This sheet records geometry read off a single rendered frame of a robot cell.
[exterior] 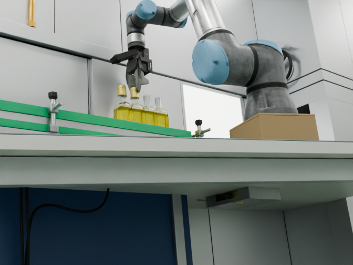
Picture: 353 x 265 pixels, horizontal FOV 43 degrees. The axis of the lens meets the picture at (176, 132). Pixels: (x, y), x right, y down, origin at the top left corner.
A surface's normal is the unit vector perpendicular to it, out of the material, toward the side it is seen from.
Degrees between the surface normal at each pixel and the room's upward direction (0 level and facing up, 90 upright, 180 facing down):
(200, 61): 99
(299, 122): 90
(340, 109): 90
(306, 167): 90
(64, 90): 90
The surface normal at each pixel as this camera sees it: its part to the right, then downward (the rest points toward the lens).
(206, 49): -0.86, 0.08
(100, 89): 0.62, -0.28
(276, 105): -0.02, -0.52
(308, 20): -0.78, -0.12
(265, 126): 0.33, -0.30
